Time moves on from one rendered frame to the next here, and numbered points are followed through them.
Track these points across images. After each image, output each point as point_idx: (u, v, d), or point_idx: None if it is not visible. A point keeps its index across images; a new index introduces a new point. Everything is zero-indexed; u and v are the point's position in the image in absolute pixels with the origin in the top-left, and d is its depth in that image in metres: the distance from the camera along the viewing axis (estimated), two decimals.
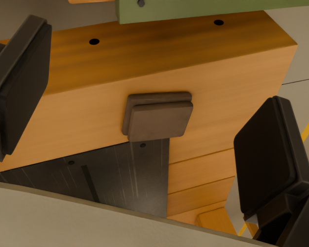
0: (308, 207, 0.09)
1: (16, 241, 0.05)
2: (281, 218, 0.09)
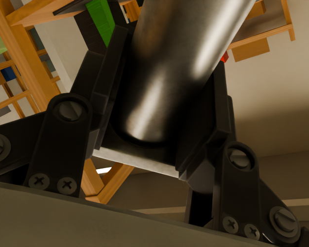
0: (226, 163, 0.09)
1: (16, 241, 0.05)
2: (201, 168, 0.10)
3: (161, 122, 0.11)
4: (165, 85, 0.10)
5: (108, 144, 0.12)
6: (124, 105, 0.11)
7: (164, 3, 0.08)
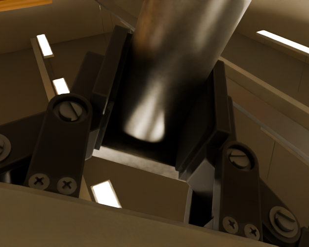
0: (226, 163, 0.09)
1: (16, 241, 0.05)
2: (201, 168, 0.10)
3: (162, 119, 0.11)
4: (166, 79, 0.09)
5: (107, 143, 0.11)
6: (124, 103, 0.11)
7: None
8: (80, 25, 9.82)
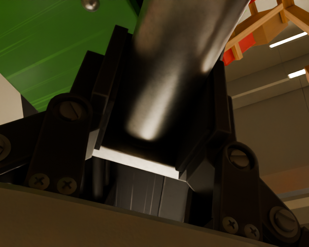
0: (226, 163, 0.09)
1: (16, 241, 0.05)
2: (201, 168, 0.10)
3: (162, 119, 0.11)
4: (165, 79, 0.10)
5: (107, 143, 0.11)
6: (124, 103, 0.11)
7: None
8: None
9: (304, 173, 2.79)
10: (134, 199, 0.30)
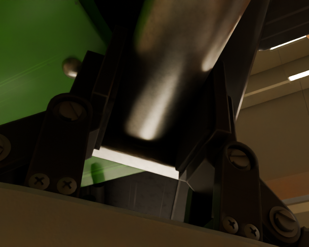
0: (226, 163, 0.09)
1: (16, 241, 0.05)
2: (201, 168, 0.10)
3: (162, 119, 0.11)
4: (165, 79, 0.10)
5: (107, 143, 0.11)
6: (124, 103, 0.11)
7: None
8: None
9: (305, 179, 2.76)
10: None
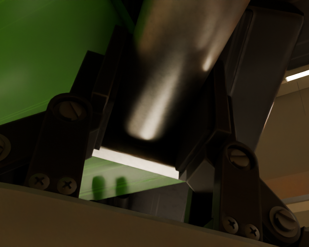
0: (226, 163, 0.09)
1: (16, 241, 0.05)
2: (201, 168, 0.10)
3: (162, 119, 0.11)
4: (165, 79, 0.10)
5: (108, 143, 0.11)
6: (124, 103, 0.11)
7: None
8: None
9: (302, 179, 2.78)
10: None
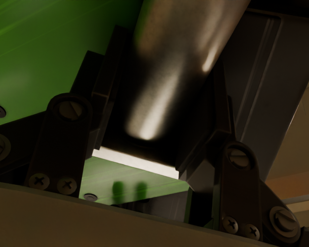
0: (226, 163, 0.09)
1: (16, 241, 0.05)
2: (201, 168, 0.10)
3: (162, 119, 0.11)
4: (166, 79, 0.10)
5: (108, 143, 0.11)
6: (124, 103, 0.11)
7: None
8: None
9: (303, 179, 2.79)
10: None
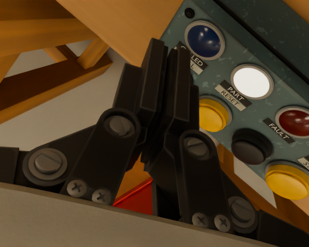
0: (185, 156, 0.08)
1: (16, 241, 0.05)
2: (160, 158, 0.09)
3: None
4: None
5: None
6: None
7: None
8: None
9: None
10: None
